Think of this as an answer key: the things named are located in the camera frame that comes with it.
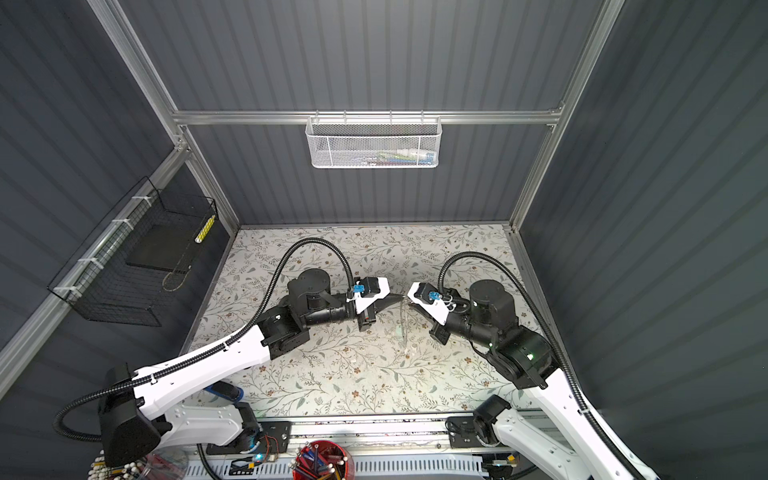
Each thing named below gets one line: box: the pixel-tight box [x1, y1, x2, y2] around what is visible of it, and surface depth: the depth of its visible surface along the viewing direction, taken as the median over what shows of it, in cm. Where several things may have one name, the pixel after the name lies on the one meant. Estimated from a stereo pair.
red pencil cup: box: [288, 440, 355, 480], surface depth 61 cm
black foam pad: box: [126, 224, 203, 274], surface depth 81 cm
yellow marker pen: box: [194, 214, 216, 244], surface depth 83 cm
